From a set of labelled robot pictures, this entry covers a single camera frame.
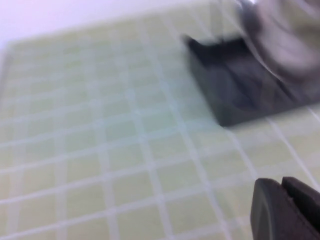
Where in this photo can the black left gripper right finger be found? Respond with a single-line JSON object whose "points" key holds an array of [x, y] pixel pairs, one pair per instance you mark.
{"points": [[306, 200]]}

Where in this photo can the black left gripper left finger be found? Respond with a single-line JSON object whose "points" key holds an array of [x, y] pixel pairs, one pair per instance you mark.
{"points": [[272, 215]]}

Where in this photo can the stainless steel pot lid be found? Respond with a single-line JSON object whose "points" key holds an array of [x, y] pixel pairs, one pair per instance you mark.
{"points": [[287, 37]]}

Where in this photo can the black rack drip tray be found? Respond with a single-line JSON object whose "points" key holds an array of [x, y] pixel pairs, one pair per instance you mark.
{"points": [[225, 95]]}

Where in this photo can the green checked tablecloth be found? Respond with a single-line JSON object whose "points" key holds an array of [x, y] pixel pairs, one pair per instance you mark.
{"points": [[100, 125]]}

